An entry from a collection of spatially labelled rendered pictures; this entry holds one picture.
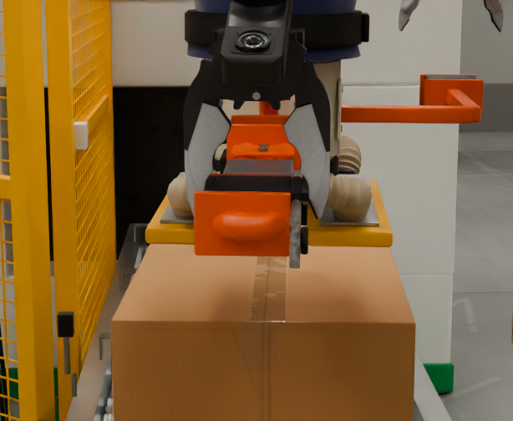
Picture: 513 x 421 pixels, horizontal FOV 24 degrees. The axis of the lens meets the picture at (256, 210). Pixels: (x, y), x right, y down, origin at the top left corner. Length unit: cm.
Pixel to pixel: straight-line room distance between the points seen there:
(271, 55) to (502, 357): 374
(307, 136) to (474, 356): 363
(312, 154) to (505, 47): 979
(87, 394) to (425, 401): 65
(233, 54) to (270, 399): 84
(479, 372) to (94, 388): 220
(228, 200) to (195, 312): 72
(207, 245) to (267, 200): 6
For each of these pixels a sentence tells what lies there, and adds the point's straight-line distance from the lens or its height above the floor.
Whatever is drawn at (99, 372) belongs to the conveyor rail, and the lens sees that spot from 251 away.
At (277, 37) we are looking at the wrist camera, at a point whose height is 136.
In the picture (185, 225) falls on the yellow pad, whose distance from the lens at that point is 144.
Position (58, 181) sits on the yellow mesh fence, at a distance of 277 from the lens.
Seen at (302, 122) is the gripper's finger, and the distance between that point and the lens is 95.
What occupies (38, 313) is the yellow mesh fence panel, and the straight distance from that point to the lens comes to 234.
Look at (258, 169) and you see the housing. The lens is 108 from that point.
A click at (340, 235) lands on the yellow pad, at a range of 142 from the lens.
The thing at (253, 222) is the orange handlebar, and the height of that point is 122.
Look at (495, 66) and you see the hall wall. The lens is 1071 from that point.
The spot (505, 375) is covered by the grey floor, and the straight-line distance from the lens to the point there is 437.
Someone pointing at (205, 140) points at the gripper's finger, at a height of 127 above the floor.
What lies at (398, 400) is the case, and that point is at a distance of 163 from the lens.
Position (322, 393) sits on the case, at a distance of 163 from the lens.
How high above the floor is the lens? 141
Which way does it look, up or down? 11 degrees down
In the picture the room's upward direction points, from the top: straight up
